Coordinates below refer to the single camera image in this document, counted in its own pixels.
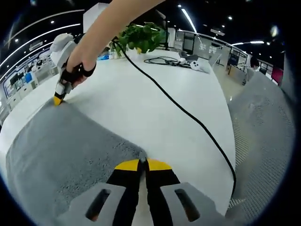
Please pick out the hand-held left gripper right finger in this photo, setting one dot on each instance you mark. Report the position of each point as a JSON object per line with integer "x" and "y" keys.
{"x": 174, "y": 207}

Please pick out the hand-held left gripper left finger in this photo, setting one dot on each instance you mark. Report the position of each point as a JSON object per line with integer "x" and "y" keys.
{"x": 101, "y": 207}

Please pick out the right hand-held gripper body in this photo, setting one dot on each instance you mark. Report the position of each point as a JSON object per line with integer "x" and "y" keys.
{"x": 62, "y": 49}

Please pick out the grey towel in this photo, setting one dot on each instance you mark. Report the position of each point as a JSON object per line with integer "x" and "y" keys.
{"x": 58, "y": 150}

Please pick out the person's right hand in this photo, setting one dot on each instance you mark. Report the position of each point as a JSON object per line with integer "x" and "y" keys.
{"x": 77, "y": 73}

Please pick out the blue box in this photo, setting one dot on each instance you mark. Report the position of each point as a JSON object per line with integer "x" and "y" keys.
{"x": 28, "y": 77}

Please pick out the blue tissue pack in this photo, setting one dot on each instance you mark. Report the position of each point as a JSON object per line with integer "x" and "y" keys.
{"x": 103, "y": 57}

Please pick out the potted green plant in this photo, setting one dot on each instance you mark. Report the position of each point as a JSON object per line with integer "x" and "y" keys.
{"x": 141, "y": 37}

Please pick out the grey mesh chair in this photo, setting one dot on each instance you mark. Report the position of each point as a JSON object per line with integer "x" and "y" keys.
{"x": 263, "y": 131}

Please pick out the grey white headset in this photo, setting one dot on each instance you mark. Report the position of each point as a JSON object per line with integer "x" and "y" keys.
{"x": 189, "y": 56}

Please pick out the white controller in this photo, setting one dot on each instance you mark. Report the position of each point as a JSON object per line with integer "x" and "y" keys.
{"x": 196, "y": 66}

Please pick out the red panel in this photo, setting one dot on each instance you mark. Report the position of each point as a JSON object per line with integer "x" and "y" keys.
{"x": 277, "y": 75}

